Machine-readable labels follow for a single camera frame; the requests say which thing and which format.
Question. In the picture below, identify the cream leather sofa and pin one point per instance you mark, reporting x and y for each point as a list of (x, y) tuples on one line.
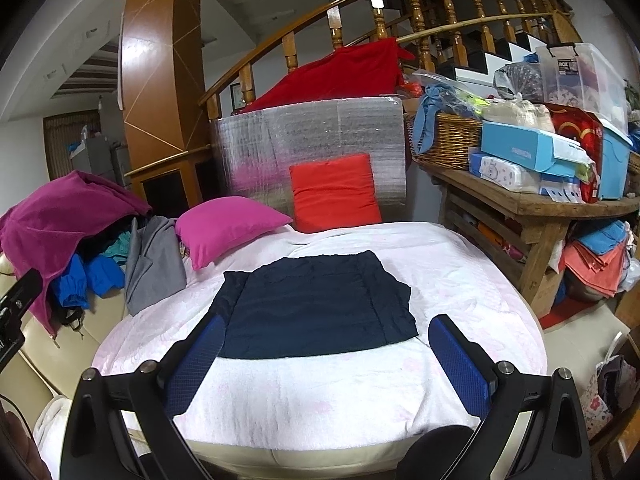
[(100, 320)]

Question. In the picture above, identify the red printed blanket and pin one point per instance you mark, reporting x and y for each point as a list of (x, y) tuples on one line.
[(580, 125)]

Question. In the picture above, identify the white printed tissue pack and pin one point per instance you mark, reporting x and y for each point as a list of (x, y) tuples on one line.
[(505, 175)]

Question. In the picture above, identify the magenta pillow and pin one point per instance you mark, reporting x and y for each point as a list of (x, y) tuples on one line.
[(225, 227)]

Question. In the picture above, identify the navy blue zip jacket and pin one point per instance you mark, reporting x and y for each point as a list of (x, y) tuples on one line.
[(310, 305)]

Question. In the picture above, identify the blue folded cloth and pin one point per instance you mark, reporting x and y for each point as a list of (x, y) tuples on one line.
[(600, 235)]

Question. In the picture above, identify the white pink blanket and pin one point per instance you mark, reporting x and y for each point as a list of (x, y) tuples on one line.
[(300, 395)]

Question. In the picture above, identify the grey cabinet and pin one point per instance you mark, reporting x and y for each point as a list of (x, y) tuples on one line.
[(100, 157)]

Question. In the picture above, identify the brown cardboard box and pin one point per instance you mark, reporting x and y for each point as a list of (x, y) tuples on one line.
[(630, 305)]

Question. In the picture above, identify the grey garment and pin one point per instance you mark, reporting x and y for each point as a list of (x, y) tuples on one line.
[(155, 265)]

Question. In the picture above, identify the wicker basket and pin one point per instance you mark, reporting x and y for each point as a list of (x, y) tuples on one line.
[(450, 140)]

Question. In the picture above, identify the clear plastic bag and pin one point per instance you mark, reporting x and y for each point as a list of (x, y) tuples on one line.
[(520, 80)]

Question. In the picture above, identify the bright blue garment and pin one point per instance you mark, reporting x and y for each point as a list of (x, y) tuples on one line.
[(100, 275)]

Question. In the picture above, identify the light blue cloth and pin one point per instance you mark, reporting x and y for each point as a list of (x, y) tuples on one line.
[(425, 125)]

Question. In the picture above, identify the wooden stair railing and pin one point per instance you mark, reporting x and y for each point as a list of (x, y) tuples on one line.
[(414, 0)]

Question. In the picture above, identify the light blue cardboard box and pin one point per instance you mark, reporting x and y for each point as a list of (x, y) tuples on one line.
[(515, 145)]

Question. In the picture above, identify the person's left forearm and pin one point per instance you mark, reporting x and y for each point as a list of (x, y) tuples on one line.
[(20, 450)]

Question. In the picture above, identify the wooden column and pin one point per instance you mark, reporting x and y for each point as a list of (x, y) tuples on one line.
[(155, 85)]

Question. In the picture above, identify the blue white tissue pack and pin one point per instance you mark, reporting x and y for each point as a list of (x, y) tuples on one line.
[(560, 190)]

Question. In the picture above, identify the red cloth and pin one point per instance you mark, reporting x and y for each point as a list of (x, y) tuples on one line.
[(340, 75)]

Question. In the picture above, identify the magenta fleece cloth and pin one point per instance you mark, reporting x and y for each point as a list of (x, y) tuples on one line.
[(60, 210)]

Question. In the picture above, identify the red floor mat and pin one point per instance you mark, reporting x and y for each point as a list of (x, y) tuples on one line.
[(560, 315)]

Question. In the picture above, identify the silver foil insulation board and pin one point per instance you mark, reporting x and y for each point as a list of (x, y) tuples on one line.
[(310, 130)]

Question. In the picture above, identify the teal garment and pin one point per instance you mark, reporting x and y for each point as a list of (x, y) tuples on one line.
[(117, 250)]

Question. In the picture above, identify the rustic wooden table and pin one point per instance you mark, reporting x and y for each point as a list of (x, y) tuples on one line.
[(500, 195)]

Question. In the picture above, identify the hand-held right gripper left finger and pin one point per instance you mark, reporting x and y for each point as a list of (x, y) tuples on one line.
[(197, 360)]

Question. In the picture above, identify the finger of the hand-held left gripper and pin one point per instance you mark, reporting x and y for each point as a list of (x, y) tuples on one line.
[(30, 287)]

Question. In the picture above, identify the stack of orange folded cloths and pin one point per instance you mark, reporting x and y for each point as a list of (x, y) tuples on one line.
[(595, 270)]

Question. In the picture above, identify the blue plastic bin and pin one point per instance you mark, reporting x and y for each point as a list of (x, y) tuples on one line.
[(615, 165)]

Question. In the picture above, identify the red orange pillow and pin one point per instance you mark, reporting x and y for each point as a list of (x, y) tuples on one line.
[(335, 192)]

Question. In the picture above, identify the clear plastic storage box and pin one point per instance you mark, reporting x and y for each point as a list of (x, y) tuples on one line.
[(595, 80)]

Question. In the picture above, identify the floral bag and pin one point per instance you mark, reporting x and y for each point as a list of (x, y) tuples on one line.
[(600, 405)]

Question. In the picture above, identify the cream knitted cloth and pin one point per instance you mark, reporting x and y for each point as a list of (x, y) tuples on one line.
[(520, 112)]

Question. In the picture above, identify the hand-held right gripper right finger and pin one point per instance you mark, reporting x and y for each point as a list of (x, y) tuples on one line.
[(462, 365)]

